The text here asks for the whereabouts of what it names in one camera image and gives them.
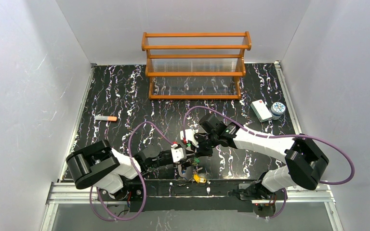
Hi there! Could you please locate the cluster of tagged keys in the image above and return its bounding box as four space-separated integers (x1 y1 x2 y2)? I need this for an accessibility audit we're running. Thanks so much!
178 157 206 182

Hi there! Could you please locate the yellow key tag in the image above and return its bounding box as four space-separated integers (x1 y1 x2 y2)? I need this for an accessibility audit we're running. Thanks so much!
193 174 207 183

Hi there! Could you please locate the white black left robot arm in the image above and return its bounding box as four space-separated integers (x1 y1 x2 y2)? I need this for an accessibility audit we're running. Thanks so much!
66 140 195 193

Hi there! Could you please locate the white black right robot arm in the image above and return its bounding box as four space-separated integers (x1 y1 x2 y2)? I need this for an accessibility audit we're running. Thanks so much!
192 123 329 200

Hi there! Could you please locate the white rectangular box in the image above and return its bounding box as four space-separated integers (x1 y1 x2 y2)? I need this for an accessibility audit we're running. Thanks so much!
250 100 272 122

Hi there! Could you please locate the blue white round tin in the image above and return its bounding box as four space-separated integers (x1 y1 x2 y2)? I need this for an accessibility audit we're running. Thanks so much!
270 102 286 120

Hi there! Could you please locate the orange grey marker pen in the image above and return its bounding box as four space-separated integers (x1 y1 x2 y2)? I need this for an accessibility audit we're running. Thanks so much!
94 115 118 122

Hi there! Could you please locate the orange wooden shelf rack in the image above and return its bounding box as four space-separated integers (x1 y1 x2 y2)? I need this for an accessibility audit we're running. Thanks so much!
141 31 252 100

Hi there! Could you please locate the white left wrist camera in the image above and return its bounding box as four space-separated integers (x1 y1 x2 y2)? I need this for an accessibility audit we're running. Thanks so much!
171 145 186 163

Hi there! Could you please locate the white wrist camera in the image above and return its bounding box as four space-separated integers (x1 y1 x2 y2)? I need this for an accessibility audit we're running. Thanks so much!
171 145 186 163
180 129 198 147

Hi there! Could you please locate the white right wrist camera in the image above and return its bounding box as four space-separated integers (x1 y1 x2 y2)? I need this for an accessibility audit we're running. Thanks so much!
180 129 198 147

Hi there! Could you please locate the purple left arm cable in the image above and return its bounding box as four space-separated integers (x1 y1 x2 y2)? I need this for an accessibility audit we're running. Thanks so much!
89 121 176 222

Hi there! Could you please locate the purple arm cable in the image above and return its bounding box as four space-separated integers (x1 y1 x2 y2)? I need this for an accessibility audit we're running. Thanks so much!
182 106 356 220
89 121 176 222

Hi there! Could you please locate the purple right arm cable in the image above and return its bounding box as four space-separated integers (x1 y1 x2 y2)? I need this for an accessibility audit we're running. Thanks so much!
182 106 356 220

